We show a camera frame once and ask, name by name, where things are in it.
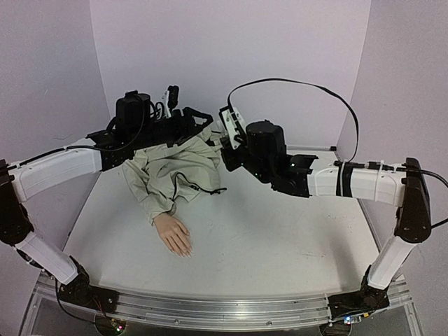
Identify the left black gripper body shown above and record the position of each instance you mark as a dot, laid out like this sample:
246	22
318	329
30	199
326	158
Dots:
148	134

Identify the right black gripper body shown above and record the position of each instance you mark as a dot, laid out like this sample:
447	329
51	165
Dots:
228	154

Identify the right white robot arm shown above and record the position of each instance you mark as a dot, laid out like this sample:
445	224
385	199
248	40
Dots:
402	186

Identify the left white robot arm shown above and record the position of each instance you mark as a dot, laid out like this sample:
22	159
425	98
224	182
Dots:
97	152

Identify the beige jacket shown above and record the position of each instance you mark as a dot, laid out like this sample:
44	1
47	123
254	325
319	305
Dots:
157	176

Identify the mannequin hand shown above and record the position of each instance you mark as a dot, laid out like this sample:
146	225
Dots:
174	234

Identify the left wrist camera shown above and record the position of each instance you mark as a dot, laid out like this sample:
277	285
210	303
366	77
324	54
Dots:
170	100

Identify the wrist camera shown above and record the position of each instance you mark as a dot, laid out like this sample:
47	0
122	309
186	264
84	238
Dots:
170	100
235	126

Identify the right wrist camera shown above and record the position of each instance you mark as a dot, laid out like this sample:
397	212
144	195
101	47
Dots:
235	126

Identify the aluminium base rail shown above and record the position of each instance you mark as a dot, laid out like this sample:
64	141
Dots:
198	313

